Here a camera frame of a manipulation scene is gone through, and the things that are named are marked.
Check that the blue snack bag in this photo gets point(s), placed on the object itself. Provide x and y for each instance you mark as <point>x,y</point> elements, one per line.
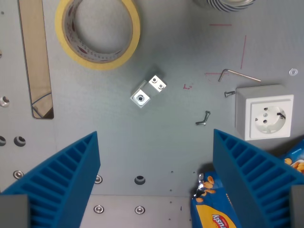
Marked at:
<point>211,204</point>

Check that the small metal washer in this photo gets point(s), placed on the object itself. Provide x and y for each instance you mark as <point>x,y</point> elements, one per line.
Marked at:
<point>293,71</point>

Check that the metal allen key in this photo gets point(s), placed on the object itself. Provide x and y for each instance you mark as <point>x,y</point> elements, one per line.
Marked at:
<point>237,74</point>

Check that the striped round container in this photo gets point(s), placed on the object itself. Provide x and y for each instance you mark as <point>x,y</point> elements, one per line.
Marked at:
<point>225,4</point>

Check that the silver standoff bolt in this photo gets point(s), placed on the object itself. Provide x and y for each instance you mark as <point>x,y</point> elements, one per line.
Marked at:
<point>4,101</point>

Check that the yellow masking tape roll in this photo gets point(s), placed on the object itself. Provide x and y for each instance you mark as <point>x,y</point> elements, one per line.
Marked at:
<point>99,62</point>

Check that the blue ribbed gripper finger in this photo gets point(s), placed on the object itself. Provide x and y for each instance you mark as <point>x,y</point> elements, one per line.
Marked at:
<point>249,175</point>
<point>59,175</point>

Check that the aluminium bracket block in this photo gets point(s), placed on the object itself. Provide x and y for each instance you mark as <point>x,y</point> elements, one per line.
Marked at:
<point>147,91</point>

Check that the white wall power socket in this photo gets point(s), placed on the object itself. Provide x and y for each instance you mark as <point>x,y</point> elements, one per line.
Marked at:
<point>264,111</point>

